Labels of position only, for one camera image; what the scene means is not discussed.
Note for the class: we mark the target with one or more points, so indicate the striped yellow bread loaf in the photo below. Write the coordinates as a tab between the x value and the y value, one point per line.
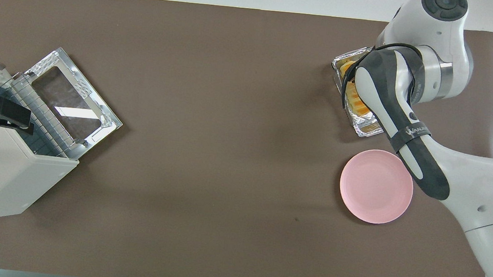
355	99

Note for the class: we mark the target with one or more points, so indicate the aluminium foil tray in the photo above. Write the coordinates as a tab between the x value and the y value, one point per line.
365	126

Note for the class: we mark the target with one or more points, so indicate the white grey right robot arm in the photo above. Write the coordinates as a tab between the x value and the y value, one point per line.
483	190

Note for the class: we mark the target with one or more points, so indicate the brown paper table mat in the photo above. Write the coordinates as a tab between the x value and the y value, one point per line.
185	128

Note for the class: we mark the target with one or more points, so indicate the pink round plate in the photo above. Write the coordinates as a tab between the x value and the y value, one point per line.
374	187

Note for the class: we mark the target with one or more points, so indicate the glass oven door metal frame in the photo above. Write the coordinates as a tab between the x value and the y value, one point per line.
71	101

